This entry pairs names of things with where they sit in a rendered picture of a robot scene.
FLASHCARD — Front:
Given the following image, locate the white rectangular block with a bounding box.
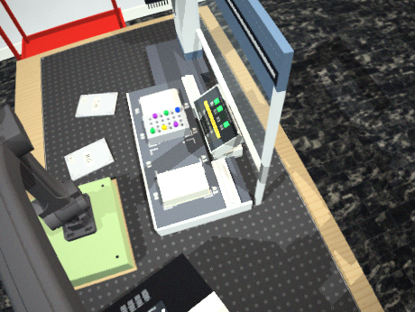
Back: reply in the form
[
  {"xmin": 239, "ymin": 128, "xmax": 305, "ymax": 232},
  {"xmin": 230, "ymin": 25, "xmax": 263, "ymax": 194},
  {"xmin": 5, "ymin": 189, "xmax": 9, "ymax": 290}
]
[{"xmin": 157, "ymin": 162, "xmax": 211, "ymax": 207}]

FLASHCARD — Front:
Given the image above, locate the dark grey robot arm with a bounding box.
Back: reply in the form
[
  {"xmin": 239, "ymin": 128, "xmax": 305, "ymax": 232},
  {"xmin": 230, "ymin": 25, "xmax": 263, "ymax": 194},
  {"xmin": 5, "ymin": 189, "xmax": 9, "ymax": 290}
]
[{"xmin": 0, "ymin": 104, "xmax": 97, "ymax": 312}]

